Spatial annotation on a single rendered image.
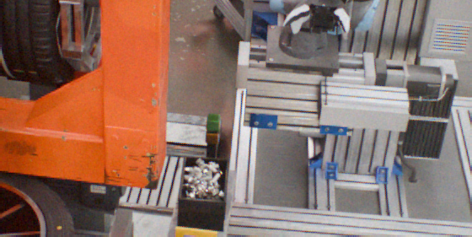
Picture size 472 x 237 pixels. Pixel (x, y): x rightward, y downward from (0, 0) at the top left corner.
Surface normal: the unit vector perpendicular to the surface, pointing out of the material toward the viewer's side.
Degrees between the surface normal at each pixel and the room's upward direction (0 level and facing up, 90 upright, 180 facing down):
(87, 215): 90
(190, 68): 0
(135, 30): 90
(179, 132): 0
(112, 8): 90
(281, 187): 0
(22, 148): 90
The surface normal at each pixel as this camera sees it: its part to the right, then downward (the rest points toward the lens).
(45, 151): -0.11, 0.58
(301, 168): 0.07, -0.81
